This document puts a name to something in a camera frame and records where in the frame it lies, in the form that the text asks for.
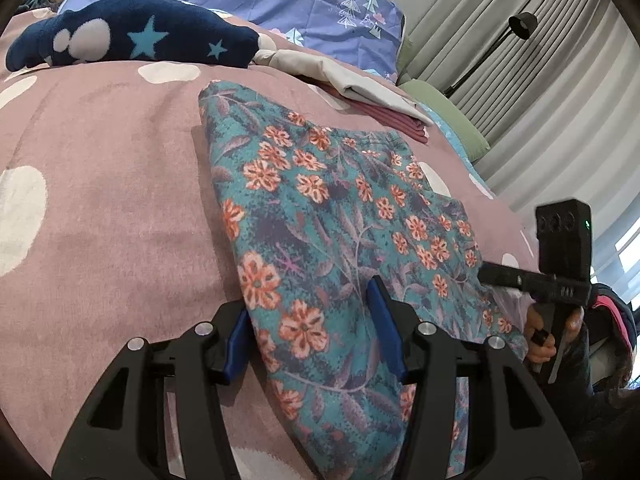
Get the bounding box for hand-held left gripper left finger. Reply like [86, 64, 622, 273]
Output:
[51, 302, 251, 480]

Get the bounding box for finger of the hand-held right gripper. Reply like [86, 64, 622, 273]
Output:
[477, 261, 523, 289]

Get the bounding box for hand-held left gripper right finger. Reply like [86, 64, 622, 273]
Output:
[366, 276, 583, 480]

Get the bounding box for teal floral shorts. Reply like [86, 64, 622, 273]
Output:
[197, 80, 531, 480]

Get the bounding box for person's right forearm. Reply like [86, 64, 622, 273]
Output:
[552, 327, 603, 443]

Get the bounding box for person's right hand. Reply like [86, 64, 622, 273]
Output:
[522, 305, 586, 366]

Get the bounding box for window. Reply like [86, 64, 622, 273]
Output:
[590, 230, 640, 288]

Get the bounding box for grey curtain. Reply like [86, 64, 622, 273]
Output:
[395, 0, 640, 281]

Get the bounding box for light blue patterned sheet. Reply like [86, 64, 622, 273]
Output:
[425, 105, 488, 176]

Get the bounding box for green pillow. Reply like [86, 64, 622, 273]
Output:
[397, 79, 492, 163]

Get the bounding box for folded dark pink cloth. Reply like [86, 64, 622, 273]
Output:
[345, 97, 431, 146]

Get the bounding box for pink blanket with white dots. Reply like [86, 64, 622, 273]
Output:
[0, 7, 541, 480]

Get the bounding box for black floor lamp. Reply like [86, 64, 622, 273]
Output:
[442, 11, 538, 97]

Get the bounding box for folded beige cloth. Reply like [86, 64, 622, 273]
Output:
[252, 35, 436, 128]

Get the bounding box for navy star plush blanket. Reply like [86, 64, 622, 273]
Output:
[6, 0, 261, 72]

